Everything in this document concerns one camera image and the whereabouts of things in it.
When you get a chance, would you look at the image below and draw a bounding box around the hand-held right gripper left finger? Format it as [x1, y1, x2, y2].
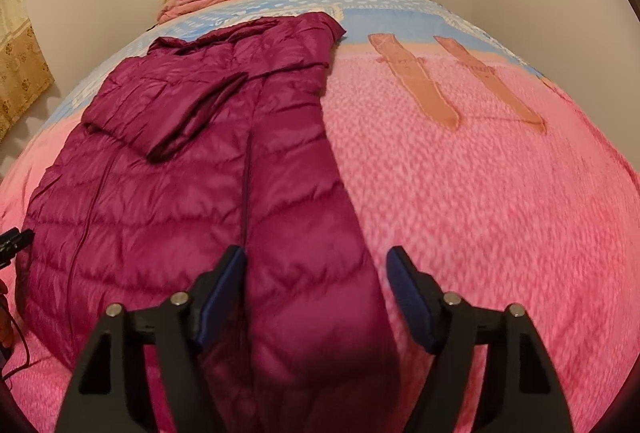
[55, 244, 248, 433]

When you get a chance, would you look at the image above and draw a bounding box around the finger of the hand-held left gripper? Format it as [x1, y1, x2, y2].
[0, 227, 37, 270]

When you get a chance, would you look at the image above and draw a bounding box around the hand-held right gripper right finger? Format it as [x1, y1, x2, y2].
[386, 245, 576, 433]

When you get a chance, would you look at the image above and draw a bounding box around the magenta puffer jacket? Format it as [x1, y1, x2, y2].
[15, 12, 403, 433]

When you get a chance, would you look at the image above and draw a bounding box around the person's left hand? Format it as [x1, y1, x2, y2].
[0, 280, 15, 349]

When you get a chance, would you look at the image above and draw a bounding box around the pink and blue printed bedspread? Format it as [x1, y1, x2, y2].
[0, 0, 640, 433]

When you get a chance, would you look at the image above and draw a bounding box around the beige floral curtain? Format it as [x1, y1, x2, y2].
[0, 0, 55, 139]

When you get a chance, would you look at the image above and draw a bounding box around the black cable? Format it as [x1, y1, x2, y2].
[0, 290, 31, 379]

